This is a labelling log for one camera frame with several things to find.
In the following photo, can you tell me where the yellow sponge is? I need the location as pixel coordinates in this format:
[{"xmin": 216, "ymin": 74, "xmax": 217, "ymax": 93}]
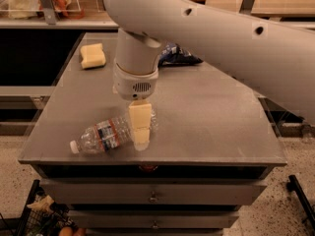
[{"xmin": 80, "ymin": 43, "xmax": 106, "ymax": 69}]

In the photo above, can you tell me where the clear plastic bin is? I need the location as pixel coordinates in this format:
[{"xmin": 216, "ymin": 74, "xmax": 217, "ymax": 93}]
[{"xmin": 0, "ymin": 0, "xmax": 84, "ymax": 20}]

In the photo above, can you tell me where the grey drawer cabinet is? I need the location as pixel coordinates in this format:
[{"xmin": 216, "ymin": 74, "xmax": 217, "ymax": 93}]
[{"xmin": 18, "ymin": 31, "xmax": 288, "ymax": 236}]

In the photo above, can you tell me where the black metal stand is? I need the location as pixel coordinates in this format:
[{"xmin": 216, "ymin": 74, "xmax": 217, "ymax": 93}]
[{"xmin": 286, "ymin": 175, "xmax": 315, "ymax": 230}]

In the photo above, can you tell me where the metal shelf rack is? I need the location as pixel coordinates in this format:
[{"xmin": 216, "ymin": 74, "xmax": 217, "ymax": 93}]
[{"xmin": 15, "ymin": 0, "xmax": 307, "ymax": 36}]

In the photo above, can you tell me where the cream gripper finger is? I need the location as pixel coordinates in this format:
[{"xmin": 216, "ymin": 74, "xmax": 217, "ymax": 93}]
[{"xmin": 128, "ymin": 99, "xmax": 152, "ymax": 151}]

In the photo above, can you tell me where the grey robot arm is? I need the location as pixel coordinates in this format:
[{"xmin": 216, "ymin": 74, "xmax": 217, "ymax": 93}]
[{"xmin": 103, "ymin": 0, "xmax": 315, "ymax": 125}]

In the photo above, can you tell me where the blue snack bag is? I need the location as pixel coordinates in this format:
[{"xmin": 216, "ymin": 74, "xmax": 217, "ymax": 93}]
[{"xmin": 158, "ymin": 42, "xmax": 203, "ymax": 67}]

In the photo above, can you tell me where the black wire basket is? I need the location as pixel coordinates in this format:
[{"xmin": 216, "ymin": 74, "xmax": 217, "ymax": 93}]
[{"xmin": 14, "ymin": 180, "xmax": 87, "ymax": 236}]

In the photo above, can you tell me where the clear plastic water bottle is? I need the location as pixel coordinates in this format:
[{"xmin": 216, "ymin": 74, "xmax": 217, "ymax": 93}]
[{"xmin": 70, "ymin": 114, "xmax": 149, "ymax": 154}]

